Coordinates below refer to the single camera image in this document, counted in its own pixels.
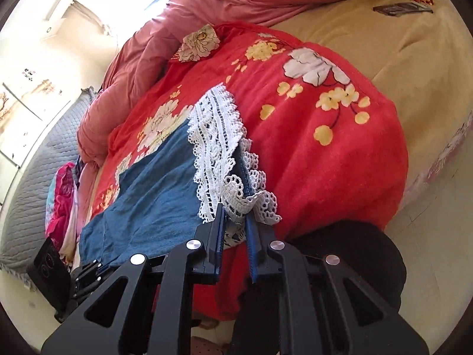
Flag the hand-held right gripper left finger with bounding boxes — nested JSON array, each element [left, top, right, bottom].
[[40, 203, 226, 355]]

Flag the red floral blanket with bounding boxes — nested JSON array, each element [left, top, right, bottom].
[[90, 22, 409, 320]]

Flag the blue denim jeans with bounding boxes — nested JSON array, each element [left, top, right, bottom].
[[79, 83, 282, 267]]

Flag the pink patterned cloth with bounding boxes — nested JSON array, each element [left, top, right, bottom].
[[45, 163, 80, 259]]

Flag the grey quilted headboard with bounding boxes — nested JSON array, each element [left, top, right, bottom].
[[0, 87, 98, 289]]

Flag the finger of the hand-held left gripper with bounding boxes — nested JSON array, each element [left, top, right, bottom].
[[69, 280, 97, 304], [72, 260, 111, 282]]

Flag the dark cloth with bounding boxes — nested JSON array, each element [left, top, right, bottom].
[[233, 220, 407, 355]]

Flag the dark flat packet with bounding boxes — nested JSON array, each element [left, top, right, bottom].
[[373, 2, 434, 17]]

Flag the coral pink duvet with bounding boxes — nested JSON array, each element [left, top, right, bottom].
[[77, 0, 411, 167]]

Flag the pink slipper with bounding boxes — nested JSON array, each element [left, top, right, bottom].
[[191, 335, 233, 355]]

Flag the floral printed cloth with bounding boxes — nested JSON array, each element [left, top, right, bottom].
[[172, 24, 222, 63]]

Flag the beige bed sheet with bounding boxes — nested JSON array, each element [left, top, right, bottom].
[[271, 0, 473, 226]]

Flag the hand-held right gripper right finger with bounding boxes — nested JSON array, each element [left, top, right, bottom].
[[236, 212, 431, 355]]

